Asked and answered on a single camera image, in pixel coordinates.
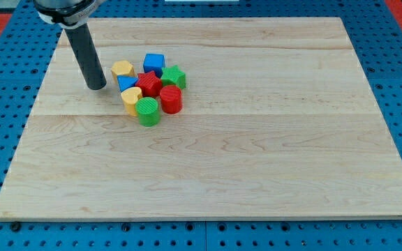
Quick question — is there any red star block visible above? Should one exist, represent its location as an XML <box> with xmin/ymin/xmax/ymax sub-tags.
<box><xmin>135</xmin><ymin>70</ymin><xmax>163</xmax><ymax>98</ymax></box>

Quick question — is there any green star block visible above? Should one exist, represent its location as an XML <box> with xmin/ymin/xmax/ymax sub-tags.
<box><xmin>161</xmin><ymin>65</ymin><xmax>186</xmax><ymax>89</ymax></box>

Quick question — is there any green cylinder block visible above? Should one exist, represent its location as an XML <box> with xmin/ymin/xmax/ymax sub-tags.
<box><xmin>135</xmin><ymin>97</ymin><xmax>161</xmax><ymax>127</ymax></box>

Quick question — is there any light wooden board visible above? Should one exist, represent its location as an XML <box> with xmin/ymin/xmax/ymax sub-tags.
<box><xmin>0</xmin><ymin>17</ymin><xmax>402</xmax><ymax>222</ymax></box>

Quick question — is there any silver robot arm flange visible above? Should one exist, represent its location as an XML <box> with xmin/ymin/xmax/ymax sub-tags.
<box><xmin>33</xmin><ymin>0</ymin><xmax>106</xmax><ymax>29</ymax></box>

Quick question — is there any yellow hexagon block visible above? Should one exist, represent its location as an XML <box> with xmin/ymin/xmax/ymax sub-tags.
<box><xmin>111</xmin><ymin>61</ymin><xmax>135</xmax><ymax>84</ymax></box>

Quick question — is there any red cylinder block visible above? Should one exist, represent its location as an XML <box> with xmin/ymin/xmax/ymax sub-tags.
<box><xmin>160</xmin><ymin>85</ymin><xmax>183</xmax><ymax>114</ymax></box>

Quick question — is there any yellow heart block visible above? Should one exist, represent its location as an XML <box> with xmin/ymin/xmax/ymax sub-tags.
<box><xmin>121</xmin><ymin>86</ymin><xmax>142</xmax><ymax>117</ymax></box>

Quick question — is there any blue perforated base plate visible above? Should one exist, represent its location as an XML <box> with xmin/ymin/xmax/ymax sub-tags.
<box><xmin>0</xmin><ymin>1</ymin><xmax>402</xmax><ymax>250</ymax></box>

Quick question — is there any blue triangle block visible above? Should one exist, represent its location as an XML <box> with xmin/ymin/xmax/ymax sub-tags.
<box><xmin>117</xmin><ymin>75</ymin><xmax>138</xmax><ymax>92</ymax></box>

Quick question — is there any black cylindrical pointer rod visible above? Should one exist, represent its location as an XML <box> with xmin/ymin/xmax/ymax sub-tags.
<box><xmin>65</xmin><ymin>24</ymin><xmax>106</xmax><ymax>90</ymax></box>

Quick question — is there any blue cube block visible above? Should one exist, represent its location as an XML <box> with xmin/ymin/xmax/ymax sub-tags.
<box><xmin>143</xmin><ymin>54</ymin><xmax>165</xmax><ymax>78</ymax></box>

